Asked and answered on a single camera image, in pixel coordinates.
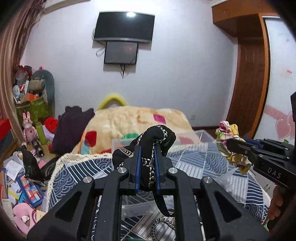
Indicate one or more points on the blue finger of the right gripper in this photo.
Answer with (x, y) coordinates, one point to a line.
(252, 142)

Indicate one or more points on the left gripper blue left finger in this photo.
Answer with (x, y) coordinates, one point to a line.
(138, 150)

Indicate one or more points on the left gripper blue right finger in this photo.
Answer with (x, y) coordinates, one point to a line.
(156, 167)

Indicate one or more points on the black bag with chain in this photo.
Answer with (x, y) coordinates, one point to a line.
(155, 135)

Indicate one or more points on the floral fabric scrunchie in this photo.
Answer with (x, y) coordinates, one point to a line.
(230, 144)

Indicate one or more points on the person's right hand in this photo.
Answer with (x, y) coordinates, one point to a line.
(276, 202)

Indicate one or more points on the brown wooden door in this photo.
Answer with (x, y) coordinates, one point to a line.
(248, 86)

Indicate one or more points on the white sliding wardrobe door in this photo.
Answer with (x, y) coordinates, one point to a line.
(276, 121)

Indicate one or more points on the beige plush blanket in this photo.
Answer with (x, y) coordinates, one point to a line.
(118, 122)

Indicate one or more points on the clear plastic storage box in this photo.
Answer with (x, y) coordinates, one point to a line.
(179, 185)

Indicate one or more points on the yellow plush headband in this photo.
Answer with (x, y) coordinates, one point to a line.
(110, 99)

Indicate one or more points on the blue patterned tablecloth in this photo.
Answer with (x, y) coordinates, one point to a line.
(197, 160)

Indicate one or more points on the dark purple clothing pile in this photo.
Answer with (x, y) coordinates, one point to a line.
(69, 130)

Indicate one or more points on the red plush item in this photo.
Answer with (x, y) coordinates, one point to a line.
(51, 124)

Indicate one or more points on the green water bottle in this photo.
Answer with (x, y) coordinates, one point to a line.
(42, 138)

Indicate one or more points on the pink rabbit figurine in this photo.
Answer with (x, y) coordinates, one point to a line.
(29, 132)

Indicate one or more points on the green cardboard box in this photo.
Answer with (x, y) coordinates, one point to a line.
(38, 110)

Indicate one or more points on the grey green plush toy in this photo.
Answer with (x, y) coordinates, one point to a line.
(42, 81)

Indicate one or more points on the brown wooden wardrobe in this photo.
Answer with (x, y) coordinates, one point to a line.
(243, 20)

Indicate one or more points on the pink plush toy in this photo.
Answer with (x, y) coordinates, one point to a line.
(21, 210)

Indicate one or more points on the red gift box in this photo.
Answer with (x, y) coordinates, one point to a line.
(5, 127)

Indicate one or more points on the striped brown curtain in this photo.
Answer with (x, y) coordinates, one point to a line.
(16, 24)

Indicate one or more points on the small black wall monitor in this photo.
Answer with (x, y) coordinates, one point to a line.
(122, 53)

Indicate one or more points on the large black wall television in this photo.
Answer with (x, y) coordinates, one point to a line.
(124, 26)

